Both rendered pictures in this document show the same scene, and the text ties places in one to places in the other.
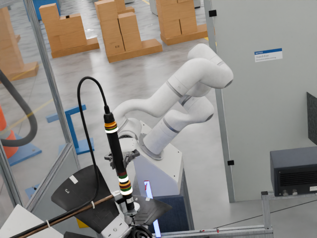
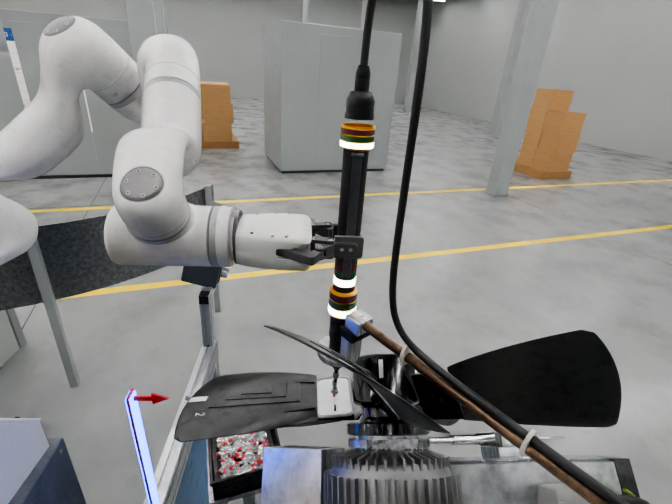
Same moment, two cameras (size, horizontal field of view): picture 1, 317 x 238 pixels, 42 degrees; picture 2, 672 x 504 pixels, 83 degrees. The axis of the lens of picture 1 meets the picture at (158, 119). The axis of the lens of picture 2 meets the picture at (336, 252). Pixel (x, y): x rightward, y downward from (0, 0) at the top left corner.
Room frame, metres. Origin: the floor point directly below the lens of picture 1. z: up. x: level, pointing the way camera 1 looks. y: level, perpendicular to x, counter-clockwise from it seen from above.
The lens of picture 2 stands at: (1.46, 0.65, 1.71)
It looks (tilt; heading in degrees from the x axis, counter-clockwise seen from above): 26 degrees down; 255
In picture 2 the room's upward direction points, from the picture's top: 4 degrees clockwise
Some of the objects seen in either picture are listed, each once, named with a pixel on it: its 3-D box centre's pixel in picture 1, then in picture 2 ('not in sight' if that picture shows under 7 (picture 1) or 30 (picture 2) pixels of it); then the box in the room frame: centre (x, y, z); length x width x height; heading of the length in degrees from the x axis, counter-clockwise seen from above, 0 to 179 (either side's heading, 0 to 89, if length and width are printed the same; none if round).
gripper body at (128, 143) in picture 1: (124, 148); (271, 238); (1.42, 0.15, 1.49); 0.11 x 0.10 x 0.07; 170
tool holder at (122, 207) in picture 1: (126, 200); (344, 332); (1.31, 0.18, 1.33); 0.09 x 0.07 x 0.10; 115
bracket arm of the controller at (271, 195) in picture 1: (287, 193); (212, 280); (1.56, -0.52, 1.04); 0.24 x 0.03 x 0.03; 80
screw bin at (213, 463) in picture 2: not in sight; (243, 443); (1.48, -0.03, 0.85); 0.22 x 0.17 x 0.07; 96
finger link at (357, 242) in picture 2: (111, 161); (339, 250); (1.34, 0.20, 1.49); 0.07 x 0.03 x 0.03; 170
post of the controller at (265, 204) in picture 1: (266, 210); (206, 319); (1.58, -0.42, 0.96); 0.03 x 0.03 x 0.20; 80
